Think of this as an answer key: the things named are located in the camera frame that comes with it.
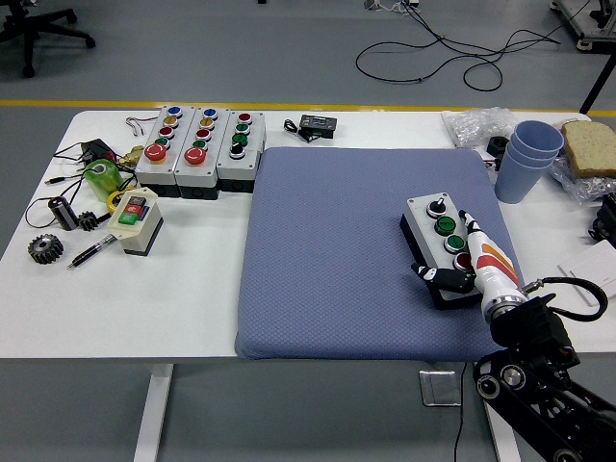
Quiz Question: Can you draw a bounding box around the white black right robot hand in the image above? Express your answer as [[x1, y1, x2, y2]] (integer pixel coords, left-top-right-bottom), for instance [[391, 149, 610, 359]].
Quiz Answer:
[[410, 209, 525, 309]]

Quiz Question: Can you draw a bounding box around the grey four-button control box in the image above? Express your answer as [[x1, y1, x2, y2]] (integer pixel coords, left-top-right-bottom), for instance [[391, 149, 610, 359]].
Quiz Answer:
[[400, 192, 485, 311], [216, 110, 268, 194]]

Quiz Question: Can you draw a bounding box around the grey five-button emergency-stop box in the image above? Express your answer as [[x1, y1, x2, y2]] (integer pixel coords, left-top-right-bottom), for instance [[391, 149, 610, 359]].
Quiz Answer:
[[173, 106, 232, 199], [134, 104, 197, 197]]

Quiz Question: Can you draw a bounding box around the blue plastic cup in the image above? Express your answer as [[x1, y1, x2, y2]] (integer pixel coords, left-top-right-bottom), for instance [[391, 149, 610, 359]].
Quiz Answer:
[[512, 119, 565, 163], [505, 137, 562, 169], [494, 146, 554, 204]]

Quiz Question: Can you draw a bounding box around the white flat card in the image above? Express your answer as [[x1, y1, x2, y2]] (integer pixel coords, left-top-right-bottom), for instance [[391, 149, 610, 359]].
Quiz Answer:
[[557, 239, 616, 307]]

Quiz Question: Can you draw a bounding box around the clear plastic bread wrap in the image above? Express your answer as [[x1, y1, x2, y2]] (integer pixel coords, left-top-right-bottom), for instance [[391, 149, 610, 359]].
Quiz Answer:
[[551, 156, 616, 206]]

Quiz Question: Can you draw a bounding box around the black clamp device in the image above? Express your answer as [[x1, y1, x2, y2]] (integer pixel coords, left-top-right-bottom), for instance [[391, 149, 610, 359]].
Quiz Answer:
[[587, 192, 616, 242]]

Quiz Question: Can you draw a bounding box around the metal floor outlet plate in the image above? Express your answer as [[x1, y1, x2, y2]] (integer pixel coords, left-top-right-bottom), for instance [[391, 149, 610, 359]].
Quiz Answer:
[[418, 369, 463, 408]]

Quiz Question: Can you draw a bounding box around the clear plastic bag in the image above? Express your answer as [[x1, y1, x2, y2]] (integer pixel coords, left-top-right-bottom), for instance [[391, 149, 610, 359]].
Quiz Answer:
[[441, 106, 515, 148]]

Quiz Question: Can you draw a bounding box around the bread slice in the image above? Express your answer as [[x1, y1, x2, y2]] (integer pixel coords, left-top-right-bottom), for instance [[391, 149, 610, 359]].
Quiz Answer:
[[560, 119, 616, 179]]

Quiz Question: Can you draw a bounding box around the blue-grey quilted mat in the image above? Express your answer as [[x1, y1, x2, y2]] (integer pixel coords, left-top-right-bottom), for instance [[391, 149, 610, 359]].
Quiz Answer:
[[234, 146, 544, 363]]

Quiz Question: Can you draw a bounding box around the white table leg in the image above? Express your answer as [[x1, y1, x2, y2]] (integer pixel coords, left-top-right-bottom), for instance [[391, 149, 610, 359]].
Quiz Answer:
[[483, 401, 524, 462], [133, 363, 175, 462]]

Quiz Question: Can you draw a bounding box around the black digital meter module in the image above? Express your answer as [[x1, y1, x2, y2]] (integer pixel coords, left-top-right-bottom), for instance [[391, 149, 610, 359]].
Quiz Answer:
[[283, 114, 339, 144]]

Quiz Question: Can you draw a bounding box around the brass fitting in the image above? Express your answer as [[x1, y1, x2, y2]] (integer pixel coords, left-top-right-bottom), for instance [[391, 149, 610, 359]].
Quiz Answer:
[[117, 145, 145, 169]]

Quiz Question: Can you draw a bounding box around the yellow tape roll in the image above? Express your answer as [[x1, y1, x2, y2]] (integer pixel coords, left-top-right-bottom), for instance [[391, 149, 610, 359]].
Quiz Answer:
[[105, 185, 139, 216]]

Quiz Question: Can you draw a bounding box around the black pen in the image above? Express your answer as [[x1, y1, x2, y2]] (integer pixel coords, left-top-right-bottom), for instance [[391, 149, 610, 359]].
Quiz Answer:
[[66, 234, 119, 270]]

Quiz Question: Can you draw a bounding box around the small black gear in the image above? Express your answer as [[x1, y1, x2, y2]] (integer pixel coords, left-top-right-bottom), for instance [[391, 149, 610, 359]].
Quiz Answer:
[[76, 210, 111, 233]]

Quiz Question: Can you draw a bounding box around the black power adapter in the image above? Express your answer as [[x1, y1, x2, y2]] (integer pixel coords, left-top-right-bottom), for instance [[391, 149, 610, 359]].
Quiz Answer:
[[80, 138, 116, 165]]

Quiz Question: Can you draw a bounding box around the black cylindrical capacitor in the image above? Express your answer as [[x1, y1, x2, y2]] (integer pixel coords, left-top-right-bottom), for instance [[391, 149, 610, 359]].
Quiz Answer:
[[47, 195, 79, 232]]

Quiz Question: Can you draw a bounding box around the large steel gear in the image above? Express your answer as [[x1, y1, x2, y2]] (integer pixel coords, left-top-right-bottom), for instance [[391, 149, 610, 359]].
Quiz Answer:
[[27, 233, 65, 265]]

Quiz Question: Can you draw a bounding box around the black office chair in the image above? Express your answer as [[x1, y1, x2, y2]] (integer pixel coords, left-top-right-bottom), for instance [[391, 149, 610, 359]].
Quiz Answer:
[[0, 0, 97, 79]]

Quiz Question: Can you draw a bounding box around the black outlet cable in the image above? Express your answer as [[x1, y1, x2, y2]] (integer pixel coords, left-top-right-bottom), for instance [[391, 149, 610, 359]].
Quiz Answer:
[[451, 361, 469, 462]]

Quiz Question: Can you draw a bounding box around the black floor cable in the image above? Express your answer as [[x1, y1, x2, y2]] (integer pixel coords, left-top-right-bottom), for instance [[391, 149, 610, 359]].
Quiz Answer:
[[355, 0, 564, 92]]

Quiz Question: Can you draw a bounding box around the aluminium frame cart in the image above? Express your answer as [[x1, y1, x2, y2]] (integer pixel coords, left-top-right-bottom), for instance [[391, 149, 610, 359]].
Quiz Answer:
[[551, 0, 616, 52]]

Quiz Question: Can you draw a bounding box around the cream red-green switch box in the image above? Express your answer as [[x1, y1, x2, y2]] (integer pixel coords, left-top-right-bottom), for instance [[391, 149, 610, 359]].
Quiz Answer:
[[106, 187, 165, 257]]

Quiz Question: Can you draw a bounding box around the red white wire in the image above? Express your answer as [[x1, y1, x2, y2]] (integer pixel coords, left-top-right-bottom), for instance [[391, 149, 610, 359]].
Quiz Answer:
[[124, 115, 163, 139]]

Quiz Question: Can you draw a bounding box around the black cable with jack plug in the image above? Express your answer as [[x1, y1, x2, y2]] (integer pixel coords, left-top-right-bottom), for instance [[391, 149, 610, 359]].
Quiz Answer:
[[44, 163, 97, 189]]

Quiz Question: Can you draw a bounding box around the thin black wire loop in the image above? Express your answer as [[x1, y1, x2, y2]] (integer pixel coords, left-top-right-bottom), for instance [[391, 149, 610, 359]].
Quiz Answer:
[[23, 180, 87, 228]]

